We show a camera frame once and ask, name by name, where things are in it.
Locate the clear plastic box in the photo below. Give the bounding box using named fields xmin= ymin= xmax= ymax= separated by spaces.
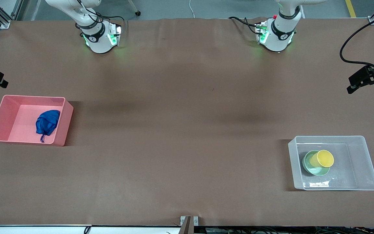
xmin=288 ymin=136 xmax=374 ymax=191

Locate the yellow cup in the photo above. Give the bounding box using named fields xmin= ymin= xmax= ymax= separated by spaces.
xmin=310 ymin=150 xmax=334 ymax=168

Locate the aluminium frame post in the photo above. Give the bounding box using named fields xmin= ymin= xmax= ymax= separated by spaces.
xmin=0 ymin=0 xmax=22 ymax=29

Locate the pale green bowl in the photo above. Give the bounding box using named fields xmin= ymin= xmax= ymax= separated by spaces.
xmin=302 ymin=150 xmax=331 ymax=176

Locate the black caster wheel leg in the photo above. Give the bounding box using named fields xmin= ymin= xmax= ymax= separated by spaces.
xmin=127 ymin=0 xmax=141 ymax=17

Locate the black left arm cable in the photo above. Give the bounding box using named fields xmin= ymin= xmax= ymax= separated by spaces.
xmin=340 ymin=15 xmax=374 ymax=71

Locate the pink plastic bin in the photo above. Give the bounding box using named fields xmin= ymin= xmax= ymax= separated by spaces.
xmin=0 ymin=95 xmax=74 ymax=147

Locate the black right base cable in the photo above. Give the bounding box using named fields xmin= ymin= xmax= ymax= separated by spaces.
xmin=94 ymin=14 xmax=126 ymax=24

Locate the metal table edge bracket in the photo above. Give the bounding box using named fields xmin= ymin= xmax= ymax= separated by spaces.
xmin=180 ymin=216 xmax=199 ymax=234

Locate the blue cloth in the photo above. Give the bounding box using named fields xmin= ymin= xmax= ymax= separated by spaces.
xmin=36 ymin=110 xmax=61 ymax=143

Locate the black base cable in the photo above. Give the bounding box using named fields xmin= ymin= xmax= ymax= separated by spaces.
xmin=228 ymin=16 xmax=259 ymax=35
xmin=94 ymin=14 xmax=126 ymax=24

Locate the brown table cover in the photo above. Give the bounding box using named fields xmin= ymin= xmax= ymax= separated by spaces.
xmin=0 ymin=17 xmax=374 ymax=227

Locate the black left base cable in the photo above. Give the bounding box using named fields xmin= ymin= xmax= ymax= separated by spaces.
xmin=228 ymin=16 xmax=259 ymax=35

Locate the white table edge rail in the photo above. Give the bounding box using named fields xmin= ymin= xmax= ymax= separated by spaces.
xmin=0 ymin=224 xmax=181 ymax=234

